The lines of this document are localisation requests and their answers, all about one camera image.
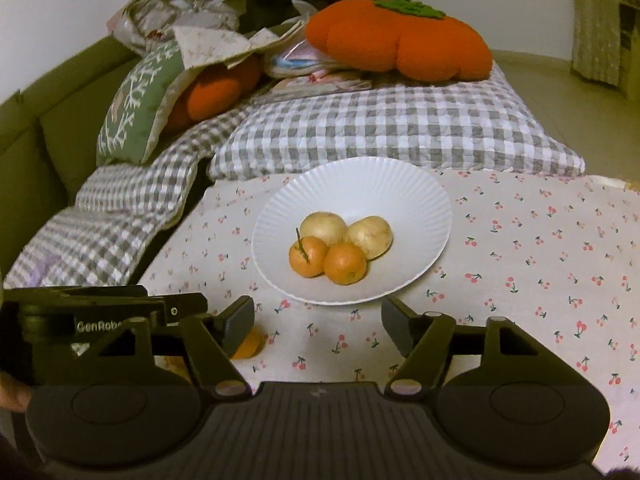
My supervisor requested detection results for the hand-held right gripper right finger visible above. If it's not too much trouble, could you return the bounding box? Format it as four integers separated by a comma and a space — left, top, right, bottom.
381, 295, 567, 402

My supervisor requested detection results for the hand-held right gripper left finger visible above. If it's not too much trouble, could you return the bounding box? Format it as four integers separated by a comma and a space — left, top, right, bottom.
75, 296, 256, 403

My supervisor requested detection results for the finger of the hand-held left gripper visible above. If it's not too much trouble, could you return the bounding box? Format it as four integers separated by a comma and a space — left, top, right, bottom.
145, 292, 209, 332

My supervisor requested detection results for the orange tangerine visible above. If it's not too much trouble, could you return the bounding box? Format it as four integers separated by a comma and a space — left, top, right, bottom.
323, 242, 369, 286
231, 327, 263, 360

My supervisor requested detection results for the tangerine with stem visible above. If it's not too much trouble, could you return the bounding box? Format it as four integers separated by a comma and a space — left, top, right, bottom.
288, 228, 330, 279

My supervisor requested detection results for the white ribbed plate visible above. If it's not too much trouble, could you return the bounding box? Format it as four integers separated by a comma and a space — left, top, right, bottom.
251, 156, 453, 306

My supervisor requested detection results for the person's left hand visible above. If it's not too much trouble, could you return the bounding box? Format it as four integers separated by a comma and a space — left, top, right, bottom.
0, 372, 34, 414

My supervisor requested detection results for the grey checked quilt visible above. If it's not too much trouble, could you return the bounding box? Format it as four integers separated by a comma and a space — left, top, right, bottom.
2, 105, 273, 292

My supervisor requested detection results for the cherry print blanket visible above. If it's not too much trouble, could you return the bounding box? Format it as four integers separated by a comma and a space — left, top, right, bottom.
135, 167, 640, 476

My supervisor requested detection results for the green sofa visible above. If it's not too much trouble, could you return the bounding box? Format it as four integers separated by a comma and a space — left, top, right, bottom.
0, 34, 147, 281

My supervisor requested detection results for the grey checked pillow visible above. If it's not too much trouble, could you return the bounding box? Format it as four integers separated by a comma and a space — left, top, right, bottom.
206, 60, 587, 182

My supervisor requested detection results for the green patterned cushion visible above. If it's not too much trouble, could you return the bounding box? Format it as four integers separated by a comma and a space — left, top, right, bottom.
96, 39, 202, 167

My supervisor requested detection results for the small orange plush cushion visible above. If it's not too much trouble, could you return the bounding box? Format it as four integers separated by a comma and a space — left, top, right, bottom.
161, 54, 264, 135

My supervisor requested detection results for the clear plastic bag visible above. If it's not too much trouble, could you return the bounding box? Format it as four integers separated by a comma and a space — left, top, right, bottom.
264, 2, 357, 81

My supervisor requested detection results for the large orange persimmon cushion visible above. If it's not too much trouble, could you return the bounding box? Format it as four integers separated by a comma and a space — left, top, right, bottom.
304, 0, 495, 84

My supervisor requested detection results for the beige curtain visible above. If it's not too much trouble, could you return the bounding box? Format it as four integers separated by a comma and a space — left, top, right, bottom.
569, 0, 624, 87

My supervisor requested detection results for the white shelf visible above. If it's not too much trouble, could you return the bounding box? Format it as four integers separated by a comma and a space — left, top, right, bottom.
616, 0, 640, 102

